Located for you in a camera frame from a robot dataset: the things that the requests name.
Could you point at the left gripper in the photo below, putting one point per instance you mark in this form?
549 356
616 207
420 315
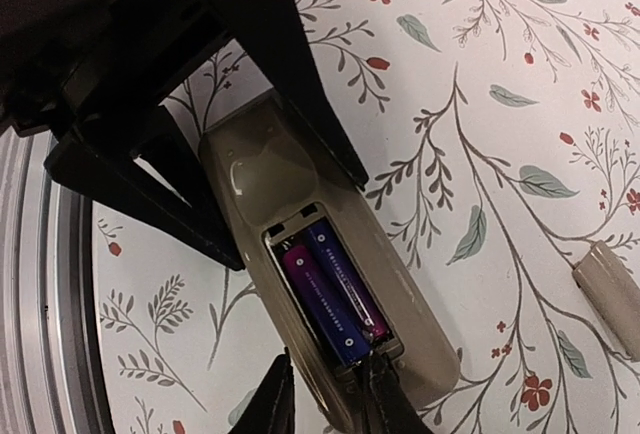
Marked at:
66 61

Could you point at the beige battery cover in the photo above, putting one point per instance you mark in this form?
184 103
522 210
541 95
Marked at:
613 293

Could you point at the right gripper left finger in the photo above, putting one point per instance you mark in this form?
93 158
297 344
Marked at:
271 409

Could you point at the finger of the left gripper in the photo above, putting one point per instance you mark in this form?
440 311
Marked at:
310 79
139 163

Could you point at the purple battery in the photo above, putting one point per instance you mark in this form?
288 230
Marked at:
331 320
337 265

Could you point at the aluminium front rail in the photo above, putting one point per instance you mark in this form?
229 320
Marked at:
52 378

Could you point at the floral tablecloth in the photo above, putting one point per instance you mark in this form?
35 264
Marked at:
502 139

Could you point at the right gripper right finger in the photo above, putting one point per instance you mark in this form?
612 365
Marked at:
385 408

